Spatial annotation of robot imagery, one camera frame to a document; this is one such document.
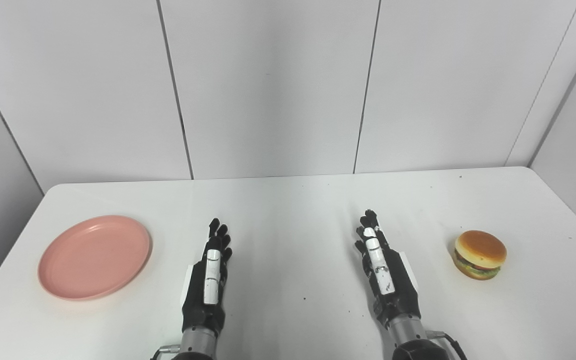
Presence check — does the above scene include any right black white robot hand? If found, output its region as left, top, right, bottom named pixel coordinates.
left=354, top=209, right=423, bottom=329

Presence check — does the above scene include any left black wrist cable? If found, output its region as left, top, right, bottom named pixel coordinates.
left=150, top=344, right=181, bottom=360

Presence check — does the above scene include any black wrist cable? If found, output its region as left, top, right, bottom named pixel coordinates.
left=150, top=344, right=181, bottom=360
left=426, top=330, right=469, bottom=360

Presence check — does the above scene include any pink round plate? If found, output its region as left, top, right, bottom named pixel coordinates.
left=37, top=215, right=152, bottom=301

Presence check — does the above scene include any toy hamburger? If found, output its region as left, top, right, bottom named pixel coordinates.
left=452, top=230, right=508, bottom=281

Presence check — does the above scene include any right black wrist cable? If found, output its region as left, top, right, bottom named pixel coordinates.
left=426, top=330, right=469, bottom=360

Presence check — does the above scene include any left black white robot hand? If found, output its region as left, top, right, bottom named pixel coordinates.
left=181, top=218, right=233, bottom=336

